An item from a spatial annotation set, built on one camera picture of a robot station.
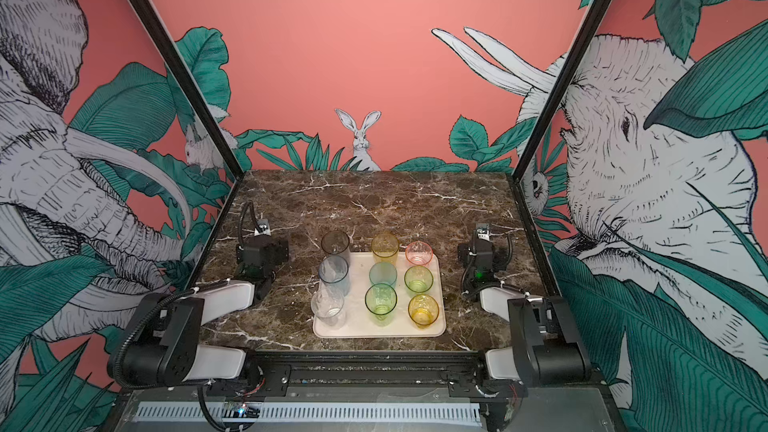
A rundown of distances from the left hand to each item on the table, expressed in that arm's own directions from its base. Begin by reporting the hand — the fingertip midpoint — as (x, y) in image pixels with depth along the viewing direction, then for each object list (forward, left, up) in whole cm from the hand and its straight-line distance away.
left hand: (263, 235), depth 90 cm
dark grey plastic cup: (+2, -21, -9) cm, 23 cm away
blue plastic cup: (-11, -22, -4) cm, 25 cm away
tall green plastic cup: (-24, -36, +5) cm, 44 cm away
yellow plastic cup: (-22, -48, -8) cm, 54 cm away
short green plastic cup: (-13, -48, -7) cm, 50 cm away
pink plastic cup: (-4, -48, -6) cm, 49 cm away
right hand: (-3, -68, -1) cm, 68 cm away
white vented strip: (-45, -17, -9) cm, 49 cm away
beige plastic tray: (-24, -30, -10) cm, 40 cm away
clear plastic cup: (-21, -21, -6) cm, 31 cm away
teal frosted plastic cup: (-11, -37, -6) cm, 39 cm away
